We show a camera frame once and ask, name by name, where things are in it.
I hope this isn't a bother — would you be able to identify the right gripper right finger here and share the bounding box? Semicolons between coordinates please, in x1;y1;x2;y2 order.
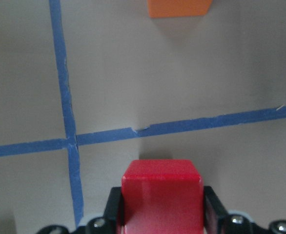
204;186;286;234

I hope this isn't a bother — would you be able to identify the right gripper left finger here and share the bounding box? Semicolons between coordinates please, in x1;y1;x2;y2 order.
39;187;123;234

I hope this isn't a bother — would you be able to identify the red block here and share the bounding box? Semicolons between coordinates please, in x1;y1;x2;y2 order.
122;159;204;234

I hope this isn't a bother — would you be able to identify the orange block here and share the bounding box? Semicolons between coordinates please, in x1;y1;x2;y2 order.
147;0;213;18

